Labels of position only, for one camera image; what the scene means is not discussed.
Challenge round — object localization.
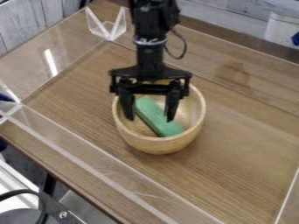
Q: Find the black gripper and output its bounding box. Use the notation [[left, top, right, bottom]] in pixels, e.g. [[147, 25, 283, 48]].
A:
[[108, 41, 192, 122]]

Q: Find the green rectangular block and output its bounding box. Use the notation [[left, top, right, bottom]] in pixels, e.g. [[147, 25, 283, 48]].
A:
[[135, 96, 184, 137]]

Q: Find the brown wooden bowl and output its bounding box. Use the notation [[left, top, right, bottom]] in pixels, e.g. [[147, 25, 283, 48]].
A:
[[112, 85, 207, 155]]

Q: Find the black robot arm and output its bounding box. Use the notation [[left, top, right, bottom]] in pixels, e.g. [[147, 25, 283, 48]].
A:
[[108, 0, 192, 122]]

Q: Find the black table leg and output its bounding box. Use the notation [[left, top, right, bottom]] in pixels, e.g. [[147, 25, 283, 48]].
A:
[[43, 174, 56, 197]]

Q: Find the white container in background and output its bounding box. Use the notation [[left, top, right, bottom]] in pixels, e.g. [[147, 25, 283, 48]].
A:
[[264, 11, 299, 50]]

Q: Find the blue object at right edge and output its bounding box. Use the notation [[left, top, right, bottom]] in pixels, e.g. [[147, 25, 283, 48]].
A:
[[291, 32, 299, 46]]

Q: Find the black chair at corner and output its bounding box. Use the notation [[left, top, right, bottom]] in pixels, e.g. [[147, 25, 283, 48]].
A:
[[0, 189, 86, 224]]

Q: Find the clear acrylic enclosure wall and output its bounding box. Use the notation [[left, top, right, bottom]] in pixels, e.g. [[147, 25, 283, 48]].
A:
[[0, 3, 299, 224]]

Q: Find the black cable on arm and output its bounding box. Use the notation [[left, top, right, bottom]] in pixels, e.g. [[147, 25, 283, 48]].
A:
[[163, 27, 188, 60]]

